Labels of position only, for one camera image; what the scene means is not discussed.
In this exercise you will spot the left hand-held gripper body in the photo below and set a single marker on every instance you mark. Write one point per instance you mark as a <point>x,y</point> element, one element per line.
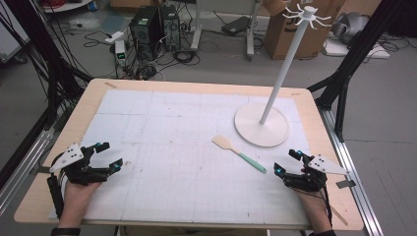
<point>70,156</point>

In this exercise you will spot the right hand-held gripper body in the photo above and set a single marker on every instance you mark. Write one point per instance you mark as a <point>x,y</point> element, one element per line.
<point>323,165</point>

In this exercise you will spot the white hook stand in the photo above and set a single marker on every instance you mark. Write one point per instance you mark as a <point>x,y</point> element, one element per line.
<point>252,129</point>

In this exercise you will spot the person's right hand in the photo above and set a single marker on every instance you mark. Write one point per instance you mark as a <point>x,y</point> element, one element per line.
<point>314,209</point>

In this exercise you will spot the person's left hand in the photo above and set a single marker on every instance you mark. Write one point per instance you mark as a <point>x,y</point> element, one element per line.
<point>75,203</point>

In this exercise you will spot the black tape piece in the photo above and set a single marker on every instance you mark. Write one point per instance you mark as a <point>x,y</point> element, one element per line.
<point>345,184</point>
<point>44,170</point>

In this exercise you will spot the thin wooden stick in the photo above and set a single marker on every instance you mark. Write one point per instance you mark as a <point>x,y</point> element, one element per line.
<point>339,216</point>

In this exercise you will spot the white grid mat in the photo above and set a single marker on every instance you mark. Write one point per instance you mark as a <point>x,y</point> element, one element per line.
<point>170,157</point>

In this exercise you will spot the dark sleeve cuff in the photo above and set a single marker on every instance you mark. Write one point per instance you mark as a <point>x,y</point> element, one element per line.
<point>323,233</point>

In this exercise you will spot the black wristband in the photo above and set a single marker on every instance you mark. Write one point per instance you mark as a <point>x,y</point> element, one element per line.
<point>65,231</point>

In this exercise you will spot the white device with green display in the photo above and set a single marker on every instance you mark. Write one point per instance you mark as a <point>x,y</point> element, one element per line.
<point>120,52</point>

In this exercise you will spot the white power strip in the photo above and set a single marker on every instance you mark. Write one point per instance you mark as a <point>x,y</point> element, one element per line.
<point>114,37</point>

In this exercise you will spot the cardboard box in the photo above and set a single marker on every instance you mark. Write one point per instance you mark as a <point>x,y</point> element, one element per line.
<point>295,36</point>

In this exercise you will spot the black computer tower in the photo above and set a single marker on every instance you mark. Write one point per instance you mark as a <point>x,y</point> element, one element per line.
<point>144,32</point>
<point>170,29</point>

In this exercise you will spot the white table leg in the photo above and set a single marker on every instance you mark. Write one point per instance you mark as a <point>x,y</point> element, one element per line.
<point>196,29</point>
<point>251,32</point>

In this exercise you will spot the grey round appliance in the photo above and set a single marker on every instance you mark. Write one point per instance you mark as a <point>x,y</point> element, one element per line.
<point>350,26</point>

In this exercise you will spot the black power adapter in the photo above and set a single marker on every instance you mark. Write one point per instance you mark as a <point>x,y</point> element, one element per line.
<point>236,25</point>

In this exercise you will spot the aluminium rail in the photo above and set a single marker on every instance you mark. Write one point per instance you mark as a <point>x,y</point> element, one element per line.
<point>350,170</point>
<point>23,167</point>

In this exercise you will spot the black metal frame stand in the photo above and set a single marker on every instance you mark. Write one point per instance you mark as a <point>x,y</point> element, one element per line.
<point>49,59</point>
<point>354,55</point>

